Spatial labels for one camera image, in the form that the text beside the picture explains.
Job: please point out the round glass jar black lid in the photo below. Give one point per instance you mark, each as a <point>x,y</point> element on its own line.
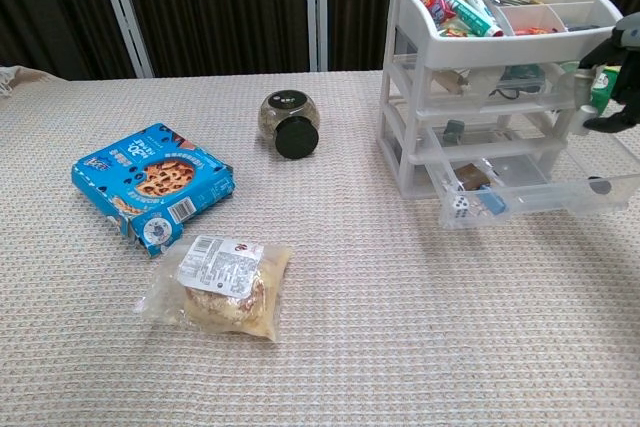
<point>290,117</point>

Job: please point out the clear drawer with clutter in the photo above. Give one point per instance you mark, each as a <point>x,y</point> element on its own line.
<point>500,92</point>

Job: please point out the small blue block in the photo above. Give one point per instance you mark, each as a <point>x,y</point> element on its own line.
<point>492,199</point>

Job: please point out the white plastic drawer organizer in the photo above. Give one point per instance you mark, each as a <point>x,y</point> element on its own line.
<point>500,44</point>

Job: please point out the green box yellow rim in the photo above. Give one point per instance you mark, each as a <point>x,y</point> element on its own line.
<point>602,86</point>

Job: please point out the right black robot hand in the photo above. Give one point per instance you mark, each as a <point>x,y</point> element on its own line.
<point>630,77</point>

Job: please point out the beige woven tablecloth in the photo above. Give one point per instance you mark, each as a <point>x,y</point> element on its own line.
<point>350,322</point>

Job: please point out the small dark round piece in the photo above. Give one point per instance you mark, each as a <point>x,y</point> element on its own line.
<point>601,185</point>

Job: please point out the clear drawer with dice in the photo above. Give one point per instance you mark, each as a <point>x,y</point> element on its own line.
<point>525,197</point>

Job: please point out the small green cube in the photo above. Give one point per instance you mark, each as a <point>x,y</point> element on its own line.
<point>453,131</point>

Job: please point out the black binder clip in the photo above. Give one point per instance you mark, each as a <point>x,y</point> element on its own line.
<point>580,27</point>

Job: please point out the red-capped green marker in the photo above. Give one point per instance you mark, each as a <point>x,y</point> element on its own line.
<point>470,12</point>

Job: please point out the blue cookie box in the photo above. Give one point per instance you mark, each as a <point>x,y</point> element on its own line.
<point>150,172</point>

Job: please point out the white dice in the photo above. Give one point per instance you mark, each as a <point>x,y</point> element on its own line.
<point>460,205</point>

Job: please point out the small red trinkets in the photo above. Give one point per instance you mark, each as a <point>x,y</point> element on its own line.
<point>532,31</point>

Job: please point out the small brown block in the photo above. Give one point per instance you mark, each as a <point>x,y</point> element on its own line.
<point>472,177</point>

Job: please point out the bagged bread snack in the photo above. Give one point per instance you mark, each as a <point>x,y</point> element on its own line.
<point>220,292</point>

